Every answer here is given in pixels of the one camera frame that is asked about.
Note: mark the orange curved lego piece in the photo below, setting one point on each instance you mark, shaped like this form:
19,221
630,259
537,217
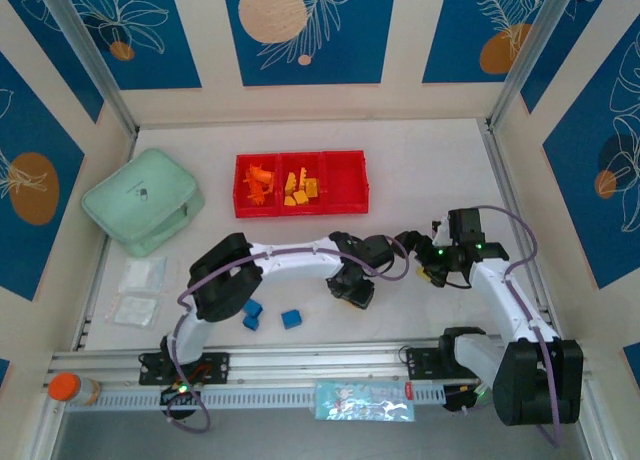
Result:
251,174
265,176

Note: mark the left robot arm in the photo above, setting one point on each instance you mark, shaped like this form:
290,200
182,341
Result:
225,280

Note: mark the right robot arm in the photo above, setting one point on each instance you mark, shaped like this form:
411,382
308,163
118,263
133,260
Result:
535,385

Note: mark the red plastic bin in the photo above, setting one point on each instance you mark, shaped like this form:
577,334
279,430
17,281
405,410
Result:
345,180
240,210
300,210

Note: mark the printed foil packet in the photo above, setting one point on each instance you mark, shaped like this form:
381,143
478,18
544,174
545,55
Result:
360,402

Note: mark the black controller board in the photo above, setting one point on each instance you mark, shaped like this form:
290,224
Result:
457,402
172,397

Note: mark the mint green zip pouch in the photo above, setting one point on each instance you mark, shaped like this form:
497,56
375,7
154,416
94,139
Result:
130,190

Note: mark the bottle with orange cap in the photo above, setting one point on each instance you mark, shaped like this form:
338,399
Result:
65,386

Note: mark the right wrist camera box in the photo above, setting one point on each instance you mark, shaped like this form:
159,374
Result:
441,234

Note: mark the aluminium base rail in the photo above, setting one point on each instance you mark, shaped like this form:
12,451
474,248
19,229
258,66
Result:
310,360

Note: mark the aluminium frame post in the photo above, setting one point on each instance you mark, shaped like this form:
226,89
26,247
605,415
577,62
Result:
530,55
94,60

